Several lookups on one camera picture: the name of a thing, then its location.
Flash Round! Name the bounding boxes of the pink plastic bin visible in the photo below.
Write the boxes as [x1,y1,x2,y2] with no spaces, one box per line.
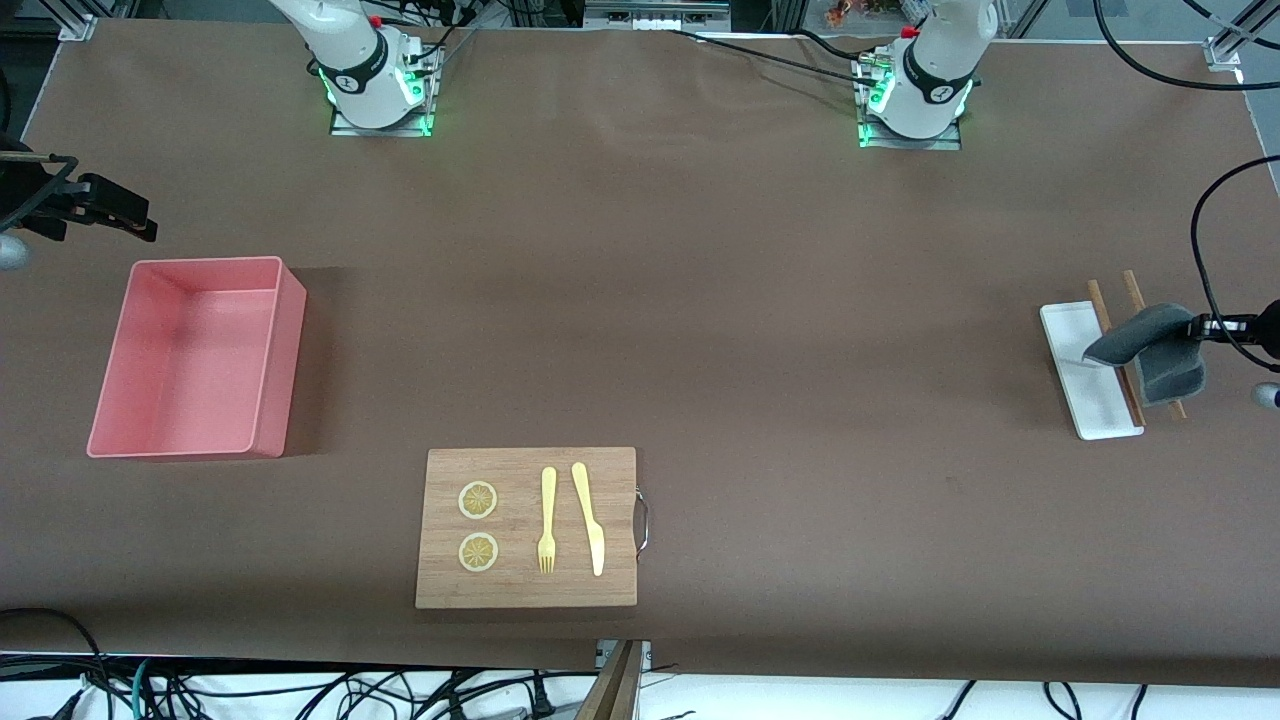
[86,256,308,460]

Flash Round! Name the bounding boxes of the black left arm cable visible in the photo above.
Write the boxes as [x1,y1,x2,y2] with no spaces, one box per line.
[1093,0,1280,373]

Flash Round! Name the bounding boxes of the grey cloth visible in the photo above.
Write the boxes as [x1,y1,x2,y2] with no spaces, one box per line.
[1083,303,1207,407]

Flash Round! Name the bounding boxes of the brown wooden chopstick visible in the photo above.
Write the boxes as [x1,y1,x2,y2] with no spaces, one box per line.
[1122,270,1187,421]
[1087,279,1147,428]

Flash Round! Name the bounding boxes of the yellow plastic knife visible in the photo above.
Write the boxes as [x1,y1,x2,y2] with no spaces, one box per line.
[571,461,606,578]

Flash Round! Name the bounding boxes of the wooden plank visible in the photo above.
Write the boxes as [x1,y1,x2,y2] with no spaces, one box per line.
[573,640,648,720]

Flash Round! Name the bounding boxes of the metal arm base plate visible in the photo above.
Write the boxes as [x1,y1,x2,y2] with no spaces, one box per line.
[858,120,963,152]
[328,100,437,139]

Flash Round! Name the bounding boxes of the yellow plastic fork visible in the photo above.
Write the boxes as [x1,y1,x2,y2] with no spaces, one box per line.
[537,466,558,575]

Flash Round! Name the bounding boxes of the white rectangular tray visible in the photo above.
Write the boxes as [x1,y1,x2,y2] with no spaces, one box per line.
[1040,301,1145,441]

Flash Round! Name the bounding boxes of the wooden cutting board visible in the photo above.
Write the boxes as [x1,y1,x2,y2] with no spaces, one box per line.
[415,447,639,610]

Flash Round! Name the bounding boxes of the grey power strip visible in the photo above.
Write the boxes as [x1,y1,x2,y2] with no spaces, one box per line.
[583,0,733,31]

